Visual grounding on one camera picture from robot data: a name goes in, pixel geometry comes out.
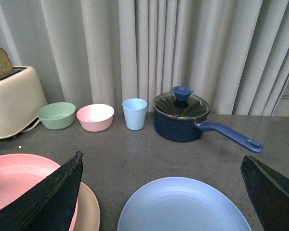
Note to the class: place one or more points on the glass pot lid blue knob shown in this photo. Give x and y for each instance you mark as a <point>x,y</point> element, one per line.
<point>181,103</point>

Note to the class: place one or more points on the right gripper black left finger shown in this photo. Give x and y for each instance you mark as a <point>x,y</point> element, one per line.
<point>49,205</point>

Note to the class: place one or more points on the cream plate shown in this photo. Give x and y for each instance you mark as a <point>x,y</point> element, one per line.
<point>88,215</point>

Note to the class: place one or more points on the pink bowl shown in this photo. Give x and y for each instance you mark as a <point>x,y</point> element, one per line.
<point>95,117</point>

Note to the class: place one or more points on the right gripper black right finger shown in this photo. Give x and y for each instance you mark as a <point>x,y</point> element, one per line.
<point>268,191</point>

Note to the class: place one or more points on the light blue cup right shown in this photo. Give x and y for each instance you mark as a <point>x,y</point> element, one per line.
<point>134,112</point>

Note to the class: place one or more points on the pink plate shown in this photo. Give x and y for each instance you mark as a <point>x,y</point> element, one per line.
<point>20,172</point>

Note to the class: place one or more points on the green bowl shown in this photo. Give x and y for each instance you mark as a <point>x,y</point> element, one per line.
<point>56,116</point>

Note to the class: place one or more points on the grey curtain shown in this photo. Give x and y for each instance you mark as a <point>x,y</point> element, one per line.
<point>232,53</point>

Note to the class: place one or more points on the cream toaster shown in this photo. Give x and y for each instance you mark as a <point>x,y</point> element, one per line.
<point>21,96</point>

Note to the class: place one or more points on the dark blue saucepan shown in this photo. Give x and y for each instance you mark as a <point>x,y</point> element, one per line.
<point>187,129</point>

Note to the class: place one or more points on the blue plate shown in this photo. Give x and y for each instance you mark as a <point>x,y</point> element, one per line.
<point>180,204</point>

